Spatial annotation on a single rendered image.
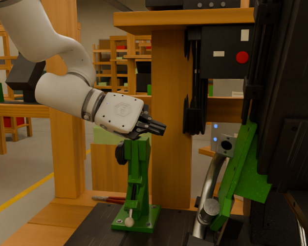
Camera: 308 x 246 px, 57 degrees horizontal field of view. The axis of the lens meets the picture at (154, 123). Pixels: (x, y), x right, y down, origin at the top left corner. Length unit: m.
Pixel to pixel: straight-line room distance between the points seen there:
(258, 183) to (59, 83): 0.51
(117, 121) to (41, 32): 0.25
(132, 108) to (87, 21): 11.16
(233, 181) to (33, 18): 0.52
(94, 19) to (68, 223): 10.94
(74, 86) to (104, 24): 10.83
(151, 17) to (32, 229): 0.75
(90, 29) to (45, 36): 11.10
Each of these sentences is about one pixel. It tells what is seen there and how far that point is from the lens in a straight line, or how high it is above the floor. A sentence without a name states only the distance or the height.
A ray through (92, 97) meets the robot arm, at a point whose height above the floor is 1.31.
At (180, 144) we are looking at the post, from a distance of 0.99.
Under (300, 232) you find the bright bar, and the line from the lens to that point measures 0.67.
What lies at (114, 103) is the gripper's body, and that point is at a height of 1.30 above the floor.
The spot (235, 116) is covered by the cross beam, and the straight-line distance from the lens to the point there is 1.06.
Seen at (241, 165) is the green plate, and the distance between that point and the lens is 0.62.
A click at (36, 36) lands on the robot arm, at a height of 1.44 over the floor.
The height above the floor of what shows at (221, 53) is 1.42.
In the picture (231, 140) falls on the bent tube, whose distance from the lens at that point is 0.70.
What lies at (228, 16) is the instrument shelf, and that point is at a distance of 0.85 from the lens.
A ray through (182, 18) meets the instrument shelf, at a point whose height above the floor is 1.52.
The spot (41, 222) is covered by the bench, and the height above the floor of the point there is 0.88.
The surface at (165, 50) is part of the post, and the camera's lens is 0.97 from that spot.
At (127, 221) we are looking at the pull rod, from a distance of 0.86.
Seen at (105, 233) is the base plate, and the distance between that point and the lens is 0.92.
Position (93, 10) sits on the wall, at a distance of 11.79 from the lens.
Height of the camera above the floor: 1.38
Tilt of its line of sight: 11 degrees down
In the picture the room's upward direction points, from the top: straight up
